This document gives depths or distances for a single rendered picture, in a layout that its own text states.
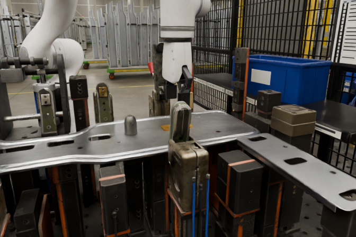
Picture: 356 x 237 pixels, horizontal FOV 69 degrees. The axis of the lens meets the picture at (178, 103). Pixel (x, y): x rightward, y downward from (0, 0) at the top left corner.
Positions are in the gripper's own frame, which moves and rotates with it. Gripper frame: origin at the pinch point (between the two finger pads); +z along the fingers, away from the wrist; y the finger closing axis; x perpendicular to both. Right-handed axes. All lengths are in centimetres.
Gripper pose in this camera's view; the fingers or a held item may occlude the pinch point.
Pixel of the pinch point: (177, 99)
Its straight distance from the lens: 68.3
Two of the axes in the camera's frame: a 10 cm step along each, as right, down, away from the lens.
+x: 9.3, -0.9, 3.4
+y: 3.6, 2.6, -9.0
